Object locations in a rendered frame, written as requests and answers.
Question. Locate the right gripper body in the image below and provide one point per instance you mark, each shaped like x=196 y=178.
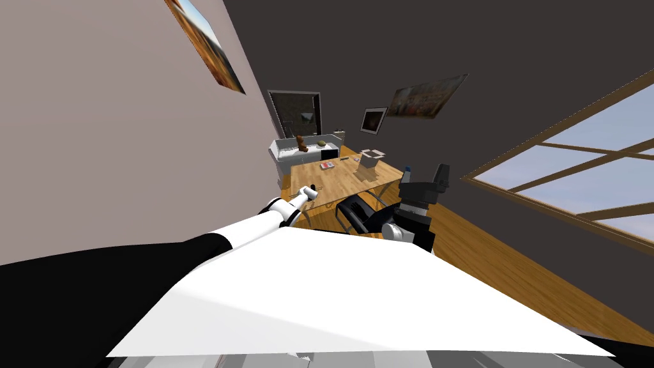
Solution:
x=418 y=193

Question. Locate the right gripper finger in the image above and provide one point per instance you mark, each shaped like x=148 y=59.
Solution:
x=406 y=175
x=442 y=178

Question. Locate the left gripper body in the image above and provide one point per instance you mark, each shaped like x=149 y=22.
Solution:
x=309 y=192

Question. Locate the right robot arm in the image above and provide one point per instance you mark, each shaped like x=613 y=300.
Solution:
x=415 y=227

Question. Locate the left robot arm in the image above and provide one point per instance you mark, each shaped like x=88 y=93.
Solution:
x=76 y=296

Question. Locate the wooden table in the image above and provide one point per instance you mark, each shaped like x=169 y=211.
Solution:
x=340 y=181

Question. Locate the white cabinet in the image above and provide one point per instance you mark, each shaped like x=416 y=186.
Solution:
x=286 y=152

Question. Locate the black chair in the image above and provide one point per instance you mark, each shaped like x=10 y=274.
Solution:
x=355 y=212

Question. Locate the small dark framed picture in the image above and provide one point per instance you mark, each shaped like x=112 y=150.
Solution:
x=374 y=120

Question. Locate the wide brown picture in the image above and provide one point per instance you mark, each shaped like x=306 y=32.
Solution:
x=424 y=97

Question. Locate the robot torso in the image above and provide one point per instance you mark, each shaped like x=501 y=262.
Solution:
x=332 y=296

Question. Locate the wooden framed window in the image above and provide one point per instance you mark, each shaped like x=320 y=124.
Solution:
x=587 y=168

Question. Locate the orange landscape picture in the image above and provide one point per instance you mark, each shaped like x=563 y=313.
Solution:
x=209 y=48

